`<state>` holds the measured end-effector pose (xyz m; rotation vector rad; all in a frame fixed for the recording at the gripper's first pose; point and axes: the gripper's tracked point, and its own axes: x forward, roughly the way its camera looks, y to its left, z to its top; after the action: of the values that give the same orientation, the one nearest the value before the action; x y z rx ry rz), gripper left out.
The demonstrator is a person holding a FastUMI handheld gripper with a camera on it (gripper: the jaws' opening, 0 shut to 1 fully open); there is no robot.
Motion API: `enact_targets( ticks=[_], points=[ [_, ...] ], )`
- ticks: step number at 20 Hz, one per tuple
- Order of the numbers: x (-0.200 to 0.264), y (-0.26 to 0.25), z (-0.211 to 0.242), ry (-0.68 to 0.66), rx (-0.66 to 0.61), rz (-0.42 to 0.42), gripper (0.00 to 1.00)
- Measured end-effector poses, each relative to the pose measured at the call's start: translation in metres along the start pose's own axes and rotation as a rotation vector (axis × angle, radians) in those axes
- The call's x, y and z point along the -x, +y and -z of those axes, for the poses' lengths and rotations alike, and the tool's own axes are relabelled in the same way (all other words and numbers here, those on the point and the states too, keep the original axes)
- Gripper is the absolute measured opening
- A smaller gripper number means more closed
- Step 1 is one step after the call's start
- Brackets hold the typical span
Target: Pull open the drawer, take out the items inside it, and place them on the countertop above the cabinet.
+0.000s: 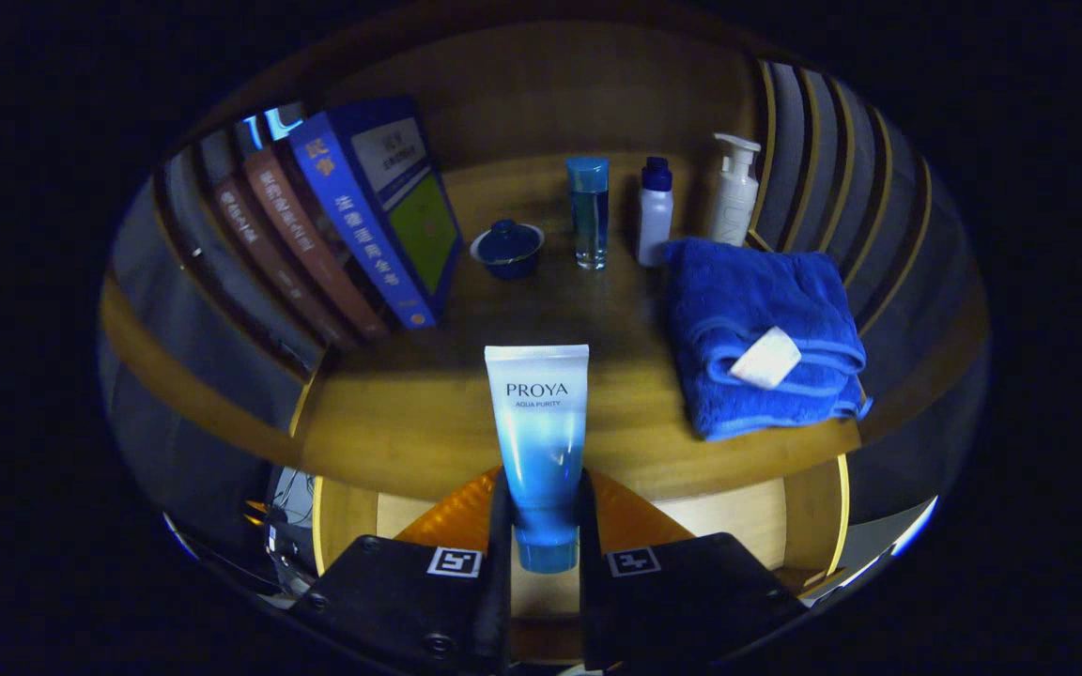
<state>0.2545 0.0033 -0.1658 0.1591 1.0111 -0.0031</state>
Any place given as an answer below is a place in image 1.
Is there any folded blue towel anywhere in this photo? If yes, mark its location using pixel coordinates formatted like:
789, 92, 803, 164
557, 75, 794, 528
661, 238, 873, 442

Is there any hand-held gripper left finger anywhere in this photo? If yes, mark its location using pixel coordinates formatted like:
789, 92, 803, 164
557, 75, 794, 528
289, 467, 514, 676

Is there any dark blue lidded teacup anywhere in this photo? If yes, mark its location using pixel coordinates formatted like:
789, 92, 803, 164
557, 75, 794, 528
470, 219, 546, 281

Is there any white bottle with blue cap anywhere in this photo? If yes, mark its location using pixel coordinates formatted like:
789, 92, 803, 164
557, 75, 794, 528
637, 156, 674, 268

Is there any wooden cabinet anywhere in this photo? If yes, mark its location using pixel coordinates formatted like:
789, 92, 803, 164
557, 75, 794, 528
100, 19, 988, 527

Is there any dark brown book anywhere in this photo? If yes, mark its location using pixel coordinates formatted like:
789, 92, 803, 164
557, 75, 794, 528
208, 174, 359, 353

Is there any thick blue book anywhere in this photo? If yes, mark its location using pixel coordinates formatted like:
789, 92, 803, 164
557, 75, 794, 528
287, 96, 465, 330

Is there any reddish brown book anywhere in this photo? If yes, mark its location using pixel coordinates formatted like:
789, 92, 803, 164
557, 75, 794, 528
242, 146, 392, 341

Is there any blue glass bottle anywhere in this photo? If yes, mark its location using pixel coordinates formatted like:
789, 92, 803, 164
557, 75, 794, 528
566, 156, 611, 271

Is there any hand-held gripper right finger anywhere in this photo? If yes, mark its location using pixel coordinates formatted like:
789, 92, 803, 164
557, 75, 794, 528
579, 469, 810, 672

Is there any blue and white cream tube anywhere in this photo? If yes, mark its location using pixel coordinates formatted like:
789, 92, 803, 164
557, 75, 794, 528
484, 344, 591, 575

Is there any white pump bottle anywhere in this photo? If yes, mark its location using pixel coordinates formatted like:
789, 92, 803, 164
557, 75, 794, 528
705, 132, 762, 248

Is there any black device with cables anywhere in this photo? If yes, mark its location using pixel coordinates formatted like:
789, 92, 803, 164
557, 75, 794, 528
242, 498, 317, 597

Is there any wooden countertop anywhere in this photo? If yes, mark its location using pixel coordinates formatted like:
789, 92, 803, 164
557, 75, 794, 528
292, 155, 866, 503

